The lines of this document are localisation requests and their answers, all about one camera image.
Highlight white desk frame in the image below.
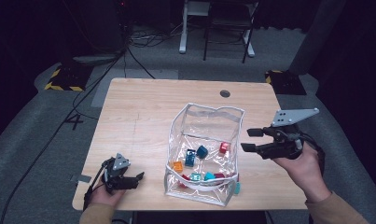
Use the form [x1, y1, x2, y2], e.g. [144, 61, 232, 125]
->
[178, 0, 256, 59]

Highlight short black floor cable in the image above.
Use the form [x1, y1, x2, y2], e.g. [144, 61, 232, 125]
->
[126, 46, 156, 79]

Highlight person's left hand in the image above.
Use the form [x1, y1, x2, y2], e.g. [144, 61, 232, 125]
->
[91, 185, 127, 208]

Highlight person's right hand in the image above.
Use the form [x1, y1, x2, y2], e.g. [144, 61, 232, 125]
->
[272, 141, 332, 203]

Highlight black yellow striped floor plate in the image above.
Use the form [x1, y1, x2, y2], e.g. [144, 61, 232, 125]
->
[44, 63, 94, 92]
[264, 69, 308, 96]

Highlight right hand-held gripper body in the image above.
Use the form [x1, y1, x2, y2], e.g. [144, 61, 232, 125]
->
[260, 107, 320, 161]

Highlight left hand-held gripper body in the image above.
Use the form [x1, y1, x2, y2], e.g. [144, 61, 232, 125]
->
[102, 152, 139, 194]

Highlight dark equipment stand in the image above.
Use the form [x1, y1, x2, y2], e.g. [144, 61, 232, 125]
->
[72, 0, 129, 66]

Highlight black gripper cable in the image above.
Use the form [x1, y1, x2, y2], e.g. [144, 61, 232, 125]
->
[82, 160, 111, 212]
[299, 132, 327, 176]

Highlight grey curtain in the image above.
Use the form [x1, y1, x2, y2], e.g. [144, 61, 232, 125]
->
[288, 0, 347, 76]

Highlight black chair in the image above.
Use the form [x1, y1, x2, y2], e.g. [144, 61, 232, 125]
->
[202, 0, 260, 64]

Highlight tangled black floor cables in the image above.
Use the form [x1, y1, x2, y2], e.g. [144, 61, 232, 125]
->
[128, 29, 184, 49]

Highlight sloped dark blue toy block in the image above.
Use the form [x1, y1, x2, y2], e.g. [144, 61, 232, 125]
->
[196, 145, 209, 160]

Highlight clear plastic bag white trim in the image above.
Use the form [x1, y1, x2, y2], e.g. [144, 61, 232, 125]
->
[163, 102, 246, 207]

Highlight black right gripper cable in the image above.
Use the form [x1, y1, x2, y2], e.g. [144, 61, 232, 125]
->
[299, 132, 327, 176]

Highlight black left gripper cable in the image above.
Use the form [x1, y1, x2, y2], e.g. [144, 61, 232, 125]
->
[82, 160, 111, 212]

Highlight long black floor cable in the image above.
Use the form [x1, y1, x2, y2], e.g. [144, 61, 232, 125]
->
[0, 46, 128, 224]

